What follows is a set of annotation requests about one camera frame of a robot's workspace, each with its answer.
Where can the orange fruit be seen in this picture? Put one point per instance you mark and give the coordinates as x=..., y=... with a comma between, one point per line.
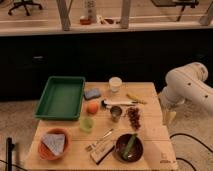
x=92, y=107

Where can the black stand post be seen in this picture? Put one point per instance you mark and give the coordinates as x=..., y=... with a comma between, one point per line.
x=9, y=149

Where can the blue sponge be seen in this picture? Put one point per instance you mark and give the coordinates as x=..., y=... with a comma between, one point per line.
x=92, y=93

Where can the metal fork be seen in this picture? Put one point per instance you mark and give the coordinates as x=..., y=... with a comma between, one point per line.
x=94, y=145

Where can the green plastic tray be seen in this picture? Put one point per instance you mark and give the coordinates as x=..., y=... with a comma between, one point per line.
x=61, y=98

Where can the orange bowl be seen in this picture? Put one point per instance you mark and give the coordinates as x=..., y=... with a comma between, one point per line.
x=45, y=153

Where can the metal cup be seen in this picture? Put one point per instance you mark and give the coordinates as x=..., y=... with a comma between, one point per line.
x=116, y=112

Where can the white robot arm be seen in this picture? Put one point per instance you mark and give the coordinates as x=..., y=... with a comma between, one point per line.
x=185, y=83

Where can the green translucent cup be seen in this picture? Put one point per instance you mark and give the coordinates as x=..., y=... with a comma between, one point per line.
x=86, y=124

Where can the white plastic cup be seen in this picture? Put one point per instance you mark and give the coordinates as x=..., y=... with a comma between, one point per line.
x=115, y=84

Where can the green stick in bowl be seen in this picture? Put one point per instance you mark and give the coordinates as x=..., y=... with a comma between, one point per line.
x=129, y=146

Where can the dark brown bowl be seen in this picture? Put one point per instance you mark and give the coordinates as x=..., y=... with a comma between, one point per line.
x=135, y=153

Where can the black office chair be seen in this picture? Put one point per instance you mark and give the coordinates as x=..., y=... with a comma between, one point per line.
x=25, y=4

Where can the red object on shelf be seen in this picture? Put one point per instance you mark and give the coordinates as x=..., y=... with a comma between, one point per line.
x=85, y=21

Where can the grey folded cloth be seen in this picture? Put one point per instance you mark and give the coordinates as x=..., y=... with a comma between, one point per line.
x=55, y=142

